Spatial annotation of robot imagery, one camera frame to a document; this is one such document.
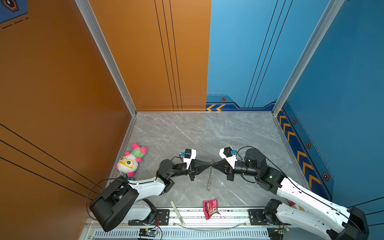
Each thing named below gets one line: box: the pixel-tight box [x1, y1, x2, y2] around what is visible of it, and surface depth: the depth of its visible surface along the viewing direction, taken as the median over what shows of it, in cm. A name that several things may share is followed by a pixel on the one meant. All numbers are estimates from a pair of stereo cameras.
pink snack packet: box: [203, 198, 221, 220], surface depth 77 cm
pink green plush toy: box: [115, 143, 147, 177], surface depth 88 cm
